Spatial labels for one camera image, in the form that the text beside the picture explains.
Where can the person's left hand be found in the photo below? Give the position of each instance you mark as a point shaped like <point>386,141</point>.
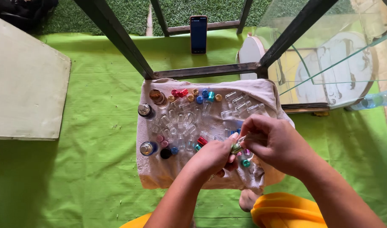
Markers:
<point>209,158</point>

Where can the person's right hand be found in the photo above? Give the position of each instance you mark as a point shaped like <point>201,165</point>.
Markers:
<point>275,145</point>

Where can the person's right fingers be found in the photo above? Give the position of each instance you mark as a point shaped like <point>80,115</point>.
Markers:
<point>252,133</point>

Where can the glass vial with green cap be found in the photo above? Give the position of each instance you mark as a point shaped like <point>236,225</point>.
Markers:
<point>236,148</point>

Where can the pink metal cap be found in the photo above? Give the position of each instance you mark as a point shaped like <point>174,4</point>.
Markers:
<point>160,138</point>
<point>165,144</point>
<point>247,152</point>

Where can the teal metal cap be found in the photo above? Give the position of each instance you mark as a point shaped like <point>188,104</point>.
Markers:
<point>197,147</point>
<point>245,163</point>

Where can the red metal cap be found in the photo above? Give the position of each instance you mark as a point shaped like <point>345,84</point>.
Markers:
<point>202,141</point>

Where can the yellow painted board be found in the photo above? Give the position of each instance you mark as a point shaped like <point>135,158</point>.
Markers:
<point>287,79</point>

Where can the person's bare foot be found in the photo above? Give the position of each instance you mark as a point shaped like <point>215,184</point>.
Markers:
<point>248,200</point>

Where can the row of coloured metal caps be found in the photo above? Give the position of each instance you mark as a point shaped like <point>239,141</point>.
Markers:
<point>193,96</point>

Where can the cluster of clear glass vials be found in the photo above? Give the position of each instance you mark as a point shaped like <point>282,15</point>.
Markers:
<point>180,122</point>

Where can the small round white board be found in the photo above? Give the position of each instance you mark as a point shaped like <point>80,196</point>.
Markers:
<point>249,53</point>

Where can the blue metal cap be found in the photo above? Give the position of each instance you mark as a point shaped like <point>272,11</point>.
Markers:
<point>174,150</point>

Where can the person's orange garment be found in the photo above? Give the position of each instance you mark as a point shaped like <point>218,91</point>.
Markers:
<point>285,212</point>

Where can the black round cap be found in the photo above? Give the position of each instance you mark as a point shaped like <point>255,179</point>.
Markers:
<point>165,153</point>

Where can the beige cloth towel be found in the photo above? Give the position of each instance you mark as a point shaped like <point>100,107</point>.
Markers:
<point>168,171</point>

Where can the glass bottle with gold cap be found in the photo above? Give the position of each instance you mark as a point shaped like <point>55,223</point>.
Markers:
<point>157,96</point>

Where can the blue bottle with silver cap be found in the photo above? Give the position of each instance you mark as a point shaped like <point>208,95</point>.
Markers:
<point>147,148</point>

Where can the dark bottle with silver cap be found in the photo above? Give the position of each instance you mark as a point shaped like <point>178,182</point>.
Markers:
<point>145,110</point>

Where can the smartphone with orange case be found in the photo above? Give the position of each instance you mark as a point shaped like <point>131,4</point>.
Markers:
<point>198,34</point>

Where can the large round white board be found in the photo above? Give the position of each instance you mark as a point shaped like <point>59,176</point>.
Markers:
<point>348,72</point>

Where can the clear plastic water bottle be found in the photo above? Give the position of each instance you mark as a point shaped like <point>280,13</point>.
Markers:
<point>375,99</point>

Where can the clear glass panes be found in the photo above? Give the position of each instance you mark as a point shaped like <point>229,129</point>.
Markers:
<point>339,38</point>

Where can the green floor mat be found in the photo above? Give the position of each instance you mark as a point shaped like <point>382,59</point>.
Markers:
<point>95,126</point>

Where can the artificial grass mat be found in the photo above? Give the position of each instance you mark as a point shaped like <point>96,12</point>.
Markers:
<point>130,15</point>

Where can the beige flat board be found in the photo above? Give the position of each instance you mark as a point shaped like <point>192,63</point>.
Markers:
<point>25,82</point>

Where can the black bag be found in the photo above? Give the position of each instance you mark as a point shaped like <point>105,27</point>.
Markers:
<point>19,12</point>

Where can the black metal table frame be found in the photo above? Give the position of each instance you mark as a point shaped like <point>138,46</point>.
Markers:
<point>123,41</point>

